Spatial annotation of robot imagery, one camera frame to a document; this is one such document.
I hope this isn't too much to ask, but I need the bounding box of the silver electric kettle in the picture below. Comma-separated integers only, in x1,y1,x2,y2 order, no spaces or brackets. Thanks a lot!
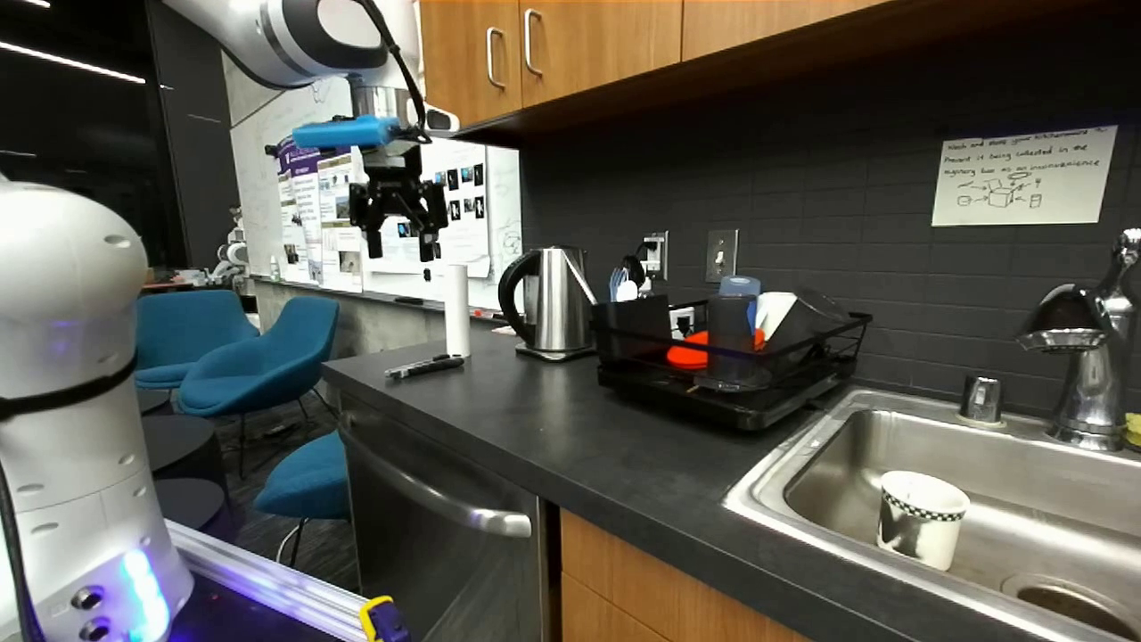
496,241,603,368

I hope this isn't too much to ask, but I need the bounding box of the yellow clamp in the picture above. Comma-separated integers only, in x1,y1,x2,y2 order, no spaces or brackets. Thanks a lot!
354,588,402,642

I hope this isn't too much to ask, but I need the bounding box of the chrome sink knob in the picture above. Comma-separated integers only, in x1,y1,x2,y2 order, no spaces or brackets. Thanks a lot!
957,372,1007,426

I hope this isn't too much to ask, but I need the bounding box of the white mug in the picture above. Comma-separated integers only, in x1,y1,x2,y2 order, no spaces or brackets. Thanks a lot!
875,466,975,574

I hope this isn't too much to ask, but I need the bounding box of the research poster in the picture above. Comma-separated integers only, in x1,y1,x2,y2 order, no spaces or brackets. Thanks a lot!
276,134,496,299

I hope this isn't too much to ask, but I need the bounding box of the chrome faucet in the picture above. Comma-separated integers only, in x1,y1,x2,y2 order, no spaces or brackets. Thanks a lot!
1016,225,1141,455

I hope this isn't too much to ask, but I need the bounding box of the wall power outlet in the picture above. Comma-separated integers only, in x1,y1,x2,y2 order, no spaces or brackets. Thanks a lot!
637,227,675,284

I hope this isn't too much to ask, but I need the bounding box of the wooden upper cabinet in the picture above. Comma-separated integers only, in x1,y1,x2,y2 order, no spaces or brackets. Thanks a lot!
417,0,905,134

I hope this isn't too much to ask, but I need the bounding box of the orange item in rack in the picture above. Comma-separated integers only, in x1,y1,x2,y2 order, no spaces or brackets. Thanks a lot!
660,329,717,373

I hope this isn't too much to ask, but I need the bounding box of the curved silver dishwasher handle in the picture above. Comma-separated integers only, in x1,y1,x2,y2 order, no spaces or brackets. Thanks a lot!
340,426,540,545

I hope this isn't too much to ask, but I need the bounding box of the stainless steel dishwasher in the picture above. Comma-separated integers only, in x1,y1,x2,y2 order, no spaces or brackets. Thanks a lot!
334,394,554,642

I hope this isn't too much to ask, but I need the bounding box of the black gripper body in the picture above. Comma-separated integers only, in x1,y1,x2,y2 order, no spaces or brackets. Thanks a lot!
354,139,447,225

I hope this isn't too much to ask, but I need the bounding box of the wooden cabinet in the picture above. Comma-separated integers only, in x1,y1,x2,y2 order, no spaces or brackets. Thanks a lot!
554,505,825,642
417,0,905,134

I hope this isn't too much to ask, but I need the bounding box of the wooden lower cabinet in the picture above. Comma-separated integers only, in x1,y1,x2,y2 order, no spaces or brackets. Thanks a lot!
554,505,825,642

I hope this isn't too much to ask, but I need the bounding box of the white and blue bottle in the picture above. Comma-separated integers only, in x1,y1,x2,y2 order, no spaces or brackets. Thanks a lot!
608,255,654,307

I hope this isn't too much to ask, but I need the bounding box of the white paper note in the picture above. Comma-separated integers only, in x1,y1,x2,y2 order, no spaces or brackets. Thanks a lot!
926,120,1125,233

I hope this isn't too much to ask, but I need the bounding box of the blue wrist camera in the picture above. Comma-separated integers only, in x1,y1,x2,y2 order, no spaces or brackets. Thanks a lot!
289,112,406,153

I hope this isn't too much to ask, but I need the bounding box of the black dish rack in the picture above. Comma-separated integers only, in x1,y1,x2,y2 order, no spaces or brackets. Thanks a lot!
593,288,875,435

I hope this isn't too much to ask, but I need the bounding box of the dark round table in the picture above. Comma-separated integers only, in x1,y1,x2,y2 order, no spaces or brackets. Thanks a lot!
140,406,222,479

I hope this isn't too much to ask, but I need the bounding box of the white paper towel roll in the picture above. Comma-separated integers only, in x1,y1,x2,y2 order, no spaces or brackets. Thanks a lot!
439,261,474,359

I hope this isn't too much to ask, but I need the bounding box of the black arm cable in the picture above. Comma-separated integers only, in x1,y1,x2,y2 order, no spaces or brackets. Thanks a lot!
354,0,436,134

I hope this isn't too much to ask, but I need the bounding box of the silver upper cabinet handle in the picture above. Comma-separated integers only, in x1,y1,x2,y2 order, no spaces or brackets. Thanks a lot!
518,3,548,83
482,21,512,97

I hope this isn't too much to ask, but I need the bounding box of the blue chair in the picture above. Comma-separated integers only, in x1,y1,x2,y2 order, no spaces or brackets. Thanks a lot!
170,292,346,419
131,284,259,394
255,426,358,525

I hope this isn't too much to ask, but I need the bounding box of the robot cart frame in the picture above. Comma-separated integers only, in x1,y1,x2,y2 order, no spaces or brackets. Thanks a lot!
165,518,414,642

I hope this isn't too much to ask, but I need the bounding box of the black and silver tool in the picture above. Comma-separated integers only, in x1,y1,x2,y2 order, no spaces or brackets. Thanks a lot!
383,348,471,385

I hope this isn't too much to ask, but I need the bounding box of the stainless steel sink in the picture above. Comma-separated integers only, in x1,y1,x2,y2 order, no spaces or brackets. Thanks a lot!
720,380,1141,642

